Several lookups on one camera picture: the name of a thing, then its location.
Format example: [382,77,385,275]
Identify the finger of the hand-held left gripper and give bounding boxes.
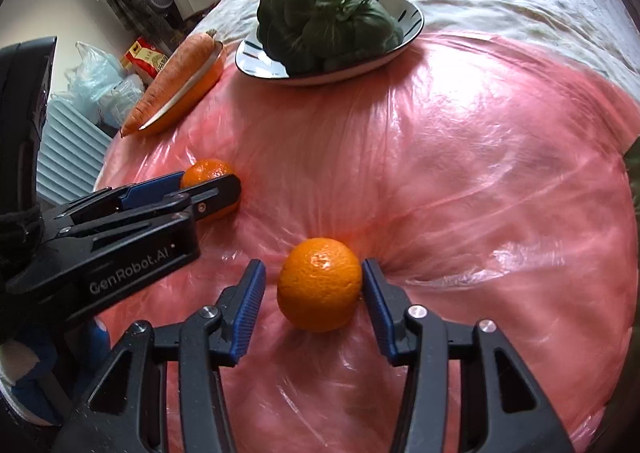
[55,172,186,220]
[45,175,242,248]

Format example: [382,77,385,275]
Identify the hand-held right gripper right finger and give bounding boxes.
[361,258,576,453]

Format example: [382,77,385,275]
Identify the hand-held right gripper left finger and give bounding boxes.
[65,259,268,453]

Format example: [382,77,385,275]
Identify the orange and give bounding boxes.
[276,237,363,333]
[180,159,241,221]

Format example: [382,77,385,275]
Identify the green tray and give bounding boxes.
[622,138,640,214]

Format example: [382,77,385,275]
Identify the light blue suitcase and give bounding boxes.
[37,98,113,206]

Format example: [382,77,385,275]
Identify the carrot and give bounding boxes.
[121,30,218,136]

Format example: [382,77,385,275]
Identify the pale blue plastic bag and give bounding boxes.
[52,42,146,126]

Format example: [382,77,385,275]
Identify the pink plastic sheet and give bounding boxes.
[92,30,640,453]

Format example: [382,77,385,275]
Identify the blue white shoe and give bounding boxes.
[0,320,112,426]

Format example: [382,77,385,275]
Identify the red yellow box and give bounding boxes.
[122,37,171,84]

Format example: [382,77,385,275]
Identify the green leafy vegetable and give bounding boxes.
[256,0,405,76]

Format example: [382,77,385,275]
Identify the white plate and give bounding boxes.
[235,0,426,86]

